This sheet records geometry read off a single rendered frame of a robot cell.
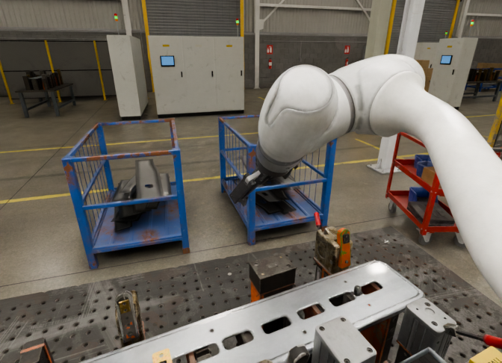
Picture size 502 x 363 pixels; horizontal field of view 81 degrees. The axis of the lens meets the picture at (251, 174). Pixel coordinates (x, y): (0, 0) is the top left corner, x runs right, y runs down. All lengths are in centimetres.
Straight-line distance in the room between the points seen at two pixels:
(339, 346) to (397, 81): 48
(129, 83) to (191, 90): 153
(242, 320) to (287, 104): 59
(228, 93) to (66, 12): 827
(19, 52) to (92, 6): 349
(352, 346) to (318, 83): 49
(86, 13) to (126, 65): 667
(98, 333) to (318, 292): 80
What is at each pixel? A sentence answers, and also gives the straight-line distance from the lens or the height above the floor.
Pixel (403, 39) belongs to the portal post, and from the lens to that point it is 455.
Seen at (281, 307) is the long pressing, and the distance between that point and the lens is 86.
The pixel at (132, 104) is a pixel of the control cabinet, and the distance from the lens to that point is 830.
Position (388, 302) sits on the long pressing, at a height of 100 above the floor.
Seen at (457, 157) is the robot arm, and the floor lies 152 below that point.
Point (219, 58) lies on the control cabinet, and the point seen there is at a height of 147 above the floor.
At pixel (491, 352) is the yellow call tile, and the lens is 70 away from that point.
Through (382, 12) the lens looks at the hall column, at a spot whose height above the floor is 242.
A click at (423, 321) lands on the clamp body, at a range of 85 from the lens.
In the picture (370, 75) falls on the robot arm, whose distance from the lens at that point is 49.
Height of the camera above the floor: 162
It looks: 23 degrees down
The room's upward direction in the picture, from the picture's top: straight up
